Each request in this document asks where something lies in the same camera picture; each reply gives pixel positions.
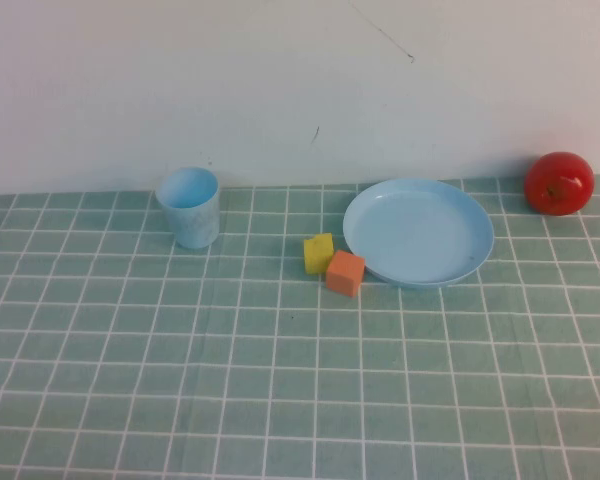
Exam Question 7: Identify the yellow foam cube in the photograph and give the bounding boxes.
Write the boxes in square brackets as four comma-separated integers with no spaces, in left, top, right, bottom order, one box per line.
[303,232,335,276]

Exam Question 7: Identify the red tomato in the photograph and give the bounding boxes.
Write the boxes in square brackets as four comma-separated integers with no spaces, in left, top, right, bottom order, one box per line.
[523,151,596,217]

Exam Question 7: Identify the orange foam cube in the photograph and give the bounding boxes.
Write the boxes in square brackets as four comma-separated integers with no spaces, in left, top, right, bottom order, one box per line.
[325,250,367,299]

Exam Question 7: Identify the light blue plastic plate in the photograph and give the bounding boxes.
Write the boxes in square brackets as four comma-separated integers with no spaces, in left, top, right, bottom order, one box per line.
[342,178,496,290]

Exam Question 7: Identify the green checkered tablecloth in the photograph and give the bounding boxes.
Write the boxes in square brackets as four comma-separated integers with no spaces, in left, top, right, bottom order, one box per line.
[0,172,600,480]

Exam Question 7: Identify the light blue plastic cup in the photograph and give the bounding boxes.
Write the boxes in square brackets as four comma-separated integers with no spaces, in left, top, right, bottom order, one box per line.
[154,166,221,250]

